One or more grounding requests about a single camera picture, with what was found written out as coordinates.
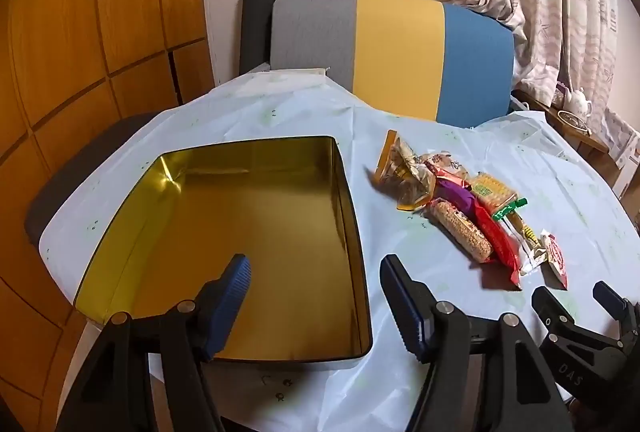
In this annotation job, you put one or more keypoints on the dark grey seat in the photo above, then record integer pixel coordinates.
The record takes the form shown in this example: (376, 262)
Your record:
(75, 172)

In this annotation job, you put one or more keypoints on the clear grain bar packet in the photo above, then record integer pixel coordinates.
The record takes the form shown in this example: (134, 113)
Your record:
(462, 229)

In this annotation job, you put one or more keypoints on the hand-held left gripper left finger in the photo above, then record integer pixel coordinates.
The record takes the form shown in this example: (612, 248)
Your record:
(234, 299)

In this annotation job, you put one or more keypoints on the wooden wardrobe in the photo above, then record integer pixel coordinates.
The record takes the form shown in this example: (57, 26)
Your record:
(75, 37)

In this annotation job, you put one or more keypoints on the wooden side shelf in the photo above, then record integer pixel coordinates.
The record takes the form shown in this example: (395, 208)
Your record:
(595, 139)

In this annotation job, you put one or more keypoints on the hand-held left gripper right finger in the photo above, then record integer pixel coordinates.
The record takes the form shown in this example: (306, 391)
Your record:
(406, 312)

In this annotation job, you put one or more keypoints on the red foil snack packet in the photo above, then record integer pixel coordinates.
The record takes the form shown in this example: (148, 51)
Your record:
(500, 247)

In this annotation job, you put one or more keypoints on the clear pastry packet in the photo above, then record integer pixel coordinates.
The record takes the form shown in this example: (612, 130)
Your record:
(445, 162)

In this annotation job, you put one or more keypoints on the round patterned plate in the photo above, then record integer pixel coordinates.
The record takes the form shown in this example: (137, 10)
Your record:
(573, 121)

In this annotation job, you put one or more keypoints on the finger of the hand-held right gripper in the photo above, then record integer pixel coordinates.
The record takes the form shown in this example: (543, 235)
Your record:
(611, 299)
(547, 307)

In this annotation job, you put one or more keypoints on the grey yellow blue chair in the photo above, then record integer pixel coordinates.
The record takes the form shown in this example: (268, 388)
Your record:
(400, 52)

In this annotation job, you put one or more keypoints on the white yellow snack packet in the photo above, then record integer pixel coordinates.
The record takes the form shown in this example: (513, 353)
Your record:
(530, 244)

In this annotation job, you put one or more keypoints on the green-edged cracker packet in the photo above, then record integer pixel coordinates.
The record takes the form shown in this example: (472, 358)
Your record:
(492, 189)

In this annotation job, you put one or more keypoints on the gold tin box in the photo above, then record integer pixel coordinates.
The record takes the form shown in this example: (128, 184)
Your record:
(250, 212)

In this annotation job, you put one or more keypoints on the black rolled mat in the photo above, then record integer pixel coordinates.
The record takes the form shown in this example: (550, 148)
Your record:
(255, 27)

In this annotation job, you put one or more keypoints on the purple snack packet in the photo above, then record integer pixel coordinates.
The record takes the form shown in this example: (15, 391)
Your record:
(455, 196)

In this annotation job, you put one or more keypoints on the small red white packet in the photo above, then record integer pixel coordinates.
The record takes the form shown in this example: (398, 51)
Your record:
(556, 259)

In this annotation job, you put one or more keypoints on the white green-printed tablecloth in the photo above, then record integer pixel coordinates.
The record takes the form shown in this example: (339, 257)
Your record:
(310, 112)

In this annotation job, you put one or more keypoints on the yellow seed snack packet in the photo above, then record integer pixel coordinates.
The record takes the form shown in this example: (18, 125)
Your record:
(405, 172)

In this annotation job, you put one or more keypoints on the white teapot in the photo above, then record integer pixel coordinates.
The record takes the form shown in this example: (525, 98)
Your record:
(577, 102)

